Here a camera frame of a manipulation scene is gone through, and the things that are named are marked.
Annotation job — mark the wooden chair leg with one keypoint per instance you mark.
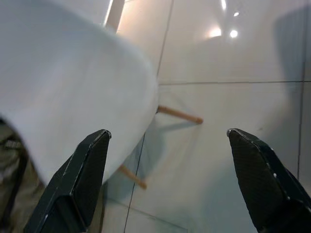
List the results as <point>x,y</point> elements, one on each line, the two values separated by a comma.
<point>133,177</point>
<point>181,114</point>

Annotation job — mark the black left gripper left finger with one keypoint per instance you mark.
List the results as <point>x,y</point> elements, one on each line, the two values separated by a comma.
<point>80,179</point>

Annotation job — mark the white plastic chair shell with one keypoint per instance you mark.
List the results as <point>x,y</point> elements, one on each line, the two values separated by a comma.
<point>73,80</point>

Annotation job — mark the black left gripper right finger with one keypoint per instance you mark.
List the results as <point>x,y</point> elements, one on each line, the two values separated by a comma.
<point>262,184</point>

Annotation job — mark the olive patterned pillow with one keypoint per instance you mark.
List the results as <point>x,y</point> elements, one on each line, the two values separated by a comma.
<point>17,174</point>

